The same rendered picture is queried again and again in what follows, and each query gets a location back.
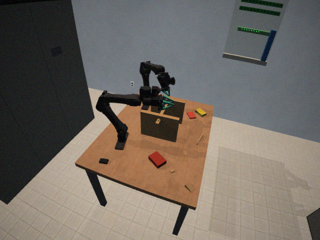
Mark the brown wooden rail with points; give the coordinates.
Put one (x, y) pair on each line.
(157, 124)

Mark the yellow sponge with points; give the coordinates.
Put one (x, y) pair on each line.
(200, 112)

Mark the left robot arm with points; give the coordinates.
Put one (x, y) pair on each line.
(145, 70)

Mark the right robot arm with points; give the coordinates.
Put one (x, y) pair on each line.
(146, 95)

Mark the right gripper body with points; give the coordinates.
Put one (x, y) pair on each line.
(160, 102)

